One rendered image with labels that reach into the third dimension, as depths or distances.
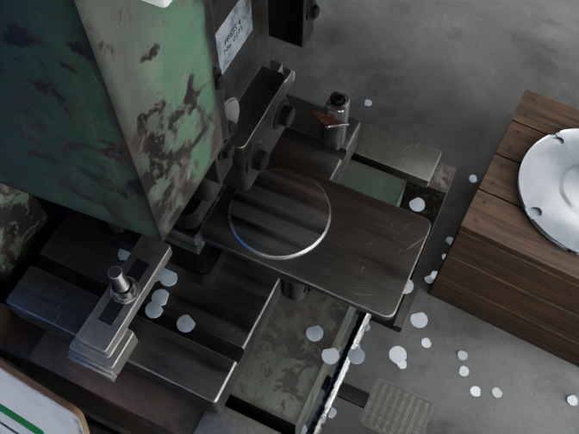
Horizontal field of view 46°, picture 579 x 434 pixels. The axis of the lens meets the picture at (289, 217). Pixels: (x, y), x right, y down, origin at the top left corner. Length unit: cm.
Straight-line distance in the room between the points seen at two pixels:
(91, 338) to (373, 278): 33
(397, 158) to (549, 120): 56
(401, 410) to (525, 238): 41
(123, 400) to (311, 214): 34
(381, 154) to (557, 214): 47
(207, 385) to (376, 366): 80
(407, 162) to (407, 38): 108
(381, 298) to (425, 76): 128
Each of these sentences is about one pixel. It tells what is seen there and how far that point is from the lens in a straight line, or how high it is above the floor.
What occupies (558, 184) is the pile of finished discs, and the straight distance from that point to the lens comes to 144.
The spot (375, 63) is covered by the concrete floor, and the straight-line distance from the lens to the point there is 201.
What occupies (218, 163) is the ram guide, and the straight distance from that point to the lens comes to 58.
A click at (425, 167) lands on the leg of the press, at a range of 105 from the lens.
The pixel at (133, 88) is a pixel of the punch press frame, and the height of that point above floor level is 122.
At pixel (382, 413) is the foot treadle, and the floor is 16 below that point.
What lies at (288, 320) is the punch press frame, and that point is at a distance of 92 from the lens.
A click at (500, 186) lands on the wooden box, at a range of 141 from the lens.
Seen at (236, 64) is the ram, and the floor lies 103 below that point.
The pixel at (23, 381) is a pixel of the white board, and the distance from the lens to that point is 102.
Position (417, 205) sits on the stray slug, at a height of 65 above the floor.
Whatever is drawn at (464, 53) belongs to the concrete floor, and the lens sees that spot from 208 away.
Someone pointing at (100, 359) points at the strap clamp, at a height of 73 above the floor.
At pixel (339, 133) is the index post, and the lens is 94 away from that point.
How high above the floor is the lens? 151
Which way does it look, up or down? 62 degrees down
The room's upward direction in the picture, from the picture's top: straight up
